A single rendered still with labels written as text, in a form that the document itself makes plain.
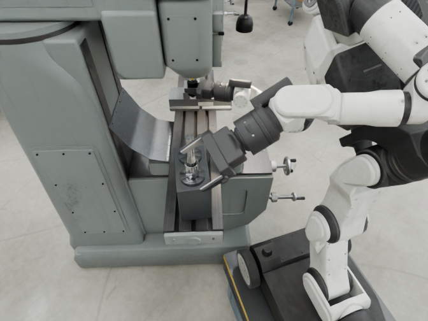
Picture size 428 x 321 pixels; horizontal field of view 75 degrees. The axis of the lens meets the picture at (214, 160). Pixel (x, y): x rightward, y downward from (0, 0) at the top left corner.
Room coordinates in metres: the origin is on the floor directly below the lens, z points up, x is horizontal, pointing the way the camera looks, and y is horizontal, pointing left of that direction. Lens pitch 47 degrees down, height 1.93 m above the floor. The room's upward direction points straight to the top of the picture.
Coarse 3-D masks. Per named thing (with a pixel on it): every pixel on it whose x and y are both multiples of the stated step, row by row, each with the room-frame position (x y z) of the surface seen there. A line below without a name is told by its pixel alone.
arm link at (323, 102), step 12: (276, 96) 0.48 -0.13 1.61; (288, 96) 0.48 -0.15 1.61; (300, 96) 0.47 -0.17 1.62; (312, 96) 0.47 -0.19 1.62; (324, 96) 0.46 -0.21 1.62; (336, 96) 0.47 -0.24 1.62; (276, 108) 0.47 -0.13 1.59; (288, 108) 0.46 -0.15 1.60; (300, 108) 0.45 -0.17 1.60; (312, 108) 0.45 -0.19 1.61; (324, 108) 0.44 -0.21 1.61; (336, 108) 0.45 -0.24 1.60; (324, 120) 0.45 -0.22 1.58; (336, 120) 0.44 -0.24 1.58
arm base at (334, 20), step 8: (320, 0) 0.70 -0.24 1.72; (328, 0) 0.67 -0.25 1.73; (336, 0) 0.65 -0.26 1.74; (344, 0) 0.64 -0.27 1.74; (400, 0) 0.67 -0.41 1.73; (320, 8) 0.71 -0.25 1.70; (328, 8) 0.68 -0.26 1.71; (336, 8) 0.65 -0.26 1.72; (344, 8) 0.64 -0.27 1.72; (328, 16) 0.69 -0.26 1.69; (336, 16) 0.66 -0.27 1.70; (344, 16) 0.64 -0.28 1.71; (328, 24) 0.70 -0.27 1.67; (336, 24) 0.66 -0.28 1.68; (344, 24) 0.64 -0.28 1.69; (336, 32) 0.67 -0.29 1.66; (344, 32) 0.64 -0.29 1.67; (352, 32) 0.64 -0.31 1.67
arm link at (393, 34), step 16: (384, 16) 0.59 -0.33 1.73; (400, 16) 0.58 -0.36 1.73; (416, 16) 0.58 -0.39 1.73; (368, 32) 0.59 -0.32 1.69; (384, 32) 0.57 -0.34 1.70; (400, 32) 0.55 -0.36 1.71; (416, 32) 0.54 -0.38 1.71; (384, 48) 0.55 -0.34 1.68; (400, 48) 0.53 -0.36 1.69; (416, 48) 0.51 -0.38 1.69; (400, 64) 0.52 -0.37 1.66; (416, 64) 0.49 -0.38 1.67; (400, 80) 0.54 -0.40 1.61; (416, 80) 0.45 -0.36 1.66
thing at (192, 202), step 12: (180, 156) 0.73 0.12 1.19; (204, 156) 0.74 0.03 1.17; (180, 168) 0.68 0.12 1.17; (204, 168) 0.68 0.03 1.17; (180, 180) 0.62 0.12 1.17; (192, 180) 0.61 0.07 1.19; (204, 180) 0.62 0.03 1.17; (180, 192) 0.57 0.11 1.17; (192, 192) 0.58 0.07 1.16; (204, 192) 0.59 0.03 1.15; (180, 204) 0.57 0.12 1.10; (192, 204) 0.58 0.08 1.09; (204, 204) 0.59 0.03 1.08; (180, 216) 0.57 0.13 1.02; (192, 216) 0.58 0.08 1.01; (204, 216) 0.59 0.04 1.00
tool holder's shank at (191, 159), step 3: (189, 135) 0.65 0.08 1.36; (186, 138) 0.64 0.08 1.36; (189, 138) 0.64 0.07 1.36; (192, 138) 0.64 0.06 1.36; (186, 141) 0.63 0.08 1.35; (189, 141) 0.63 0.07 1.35; (186, 144) 0.63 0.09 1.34; (192, 150) 0.64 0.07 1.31; (189, 153) 0.63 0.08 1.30; (192, 153) 0.63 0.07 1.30; (189, 156) 0.63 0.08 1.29; (192, 156) 0.63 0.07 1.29; (189, 159) 0.63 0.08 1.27; (192, 159) 0.63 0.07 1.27; (195, 159) 0.64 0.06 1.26; (189, 162) 0.63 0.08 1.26; (192, 162) 0.63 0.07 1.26
